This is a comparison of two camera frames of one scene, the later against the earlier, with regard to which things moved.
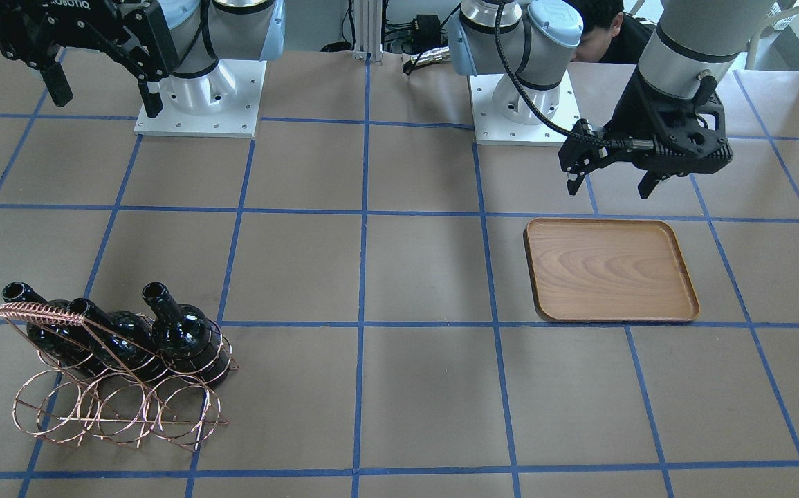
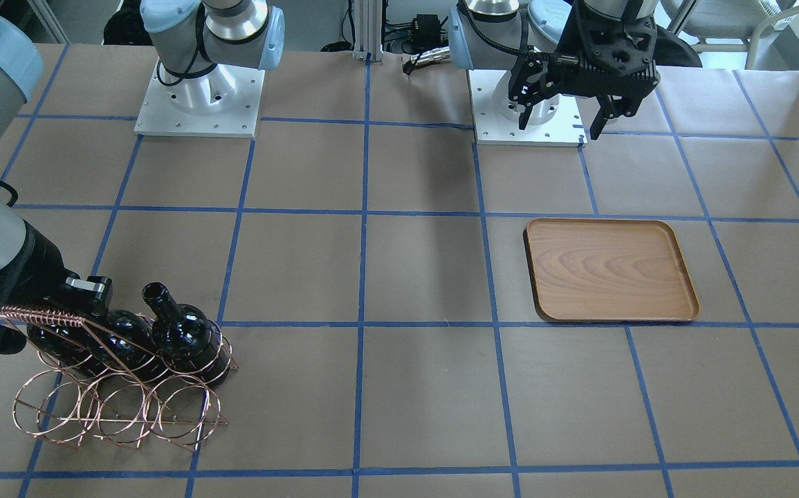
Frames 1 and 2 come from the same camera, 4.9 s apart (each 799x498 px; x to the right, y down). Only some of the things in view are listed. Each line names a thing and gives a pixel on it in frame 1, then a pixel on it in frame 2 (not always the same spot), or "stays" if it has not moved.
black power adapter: x=428 y=26 stays
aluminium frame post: x=368 y=30 stays
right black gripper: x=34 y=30 -> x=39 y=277
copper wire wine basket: x=93 y=385 stays
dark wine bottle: x=69 y=344 stays
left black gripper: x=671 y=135 -> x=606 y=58
